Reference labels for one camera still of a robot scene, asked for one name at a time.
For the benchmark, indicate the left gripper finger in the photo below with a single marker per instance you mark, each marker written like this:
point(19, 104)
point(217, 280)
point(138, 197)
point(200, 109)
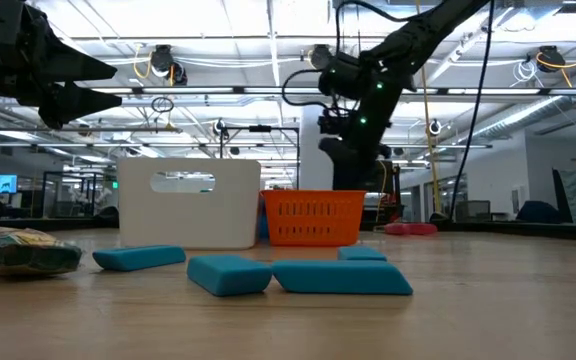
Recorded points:
point(73, 62)
point(73, 102)

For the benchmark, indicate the blue eraser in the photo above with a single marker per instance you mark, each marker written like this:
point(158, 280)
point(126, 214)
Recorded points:
point(228, 275)
point(362, 254)
point(138, 257)
point(340, 277)

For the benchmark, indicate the yellow green snack bag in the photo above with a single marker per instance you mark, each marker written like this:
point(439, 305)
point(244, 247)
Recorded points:
point(23, 252)

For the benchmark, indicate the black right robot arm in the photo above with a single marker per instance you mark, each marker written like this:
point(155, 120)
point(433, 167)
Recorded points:
point(418, 35)

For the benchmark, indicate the black equipment rack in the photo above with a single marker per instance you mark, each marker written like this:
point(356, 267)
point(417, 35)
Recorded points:
point(393, 190)

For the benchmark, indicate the white pillar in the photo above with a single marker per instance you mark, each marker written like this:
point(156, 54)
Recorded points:
point(313, 170)

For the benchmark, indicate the orange slotted basket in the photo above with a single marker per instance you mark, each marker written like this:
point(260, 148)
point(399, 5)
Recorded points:
point(313, 197)

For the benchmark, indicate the blue plastic bin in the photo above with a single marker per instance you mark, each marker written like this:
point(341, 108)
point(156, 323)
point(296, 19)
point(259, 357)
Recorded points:
point(263, 220)

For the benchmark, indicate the white plastic bin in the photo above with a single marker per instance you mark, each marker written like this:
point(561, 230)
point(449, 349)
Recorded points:
point(188, 220)

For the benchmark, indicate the dark lounge chair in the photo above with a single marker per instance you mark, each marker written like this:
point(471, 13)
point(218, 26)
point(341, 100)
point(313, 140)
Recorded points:
point(538, 212)

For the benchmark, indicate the black background station frame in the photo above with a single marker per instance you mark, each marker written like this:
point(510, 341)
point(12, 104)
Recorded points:
point(260, 128)

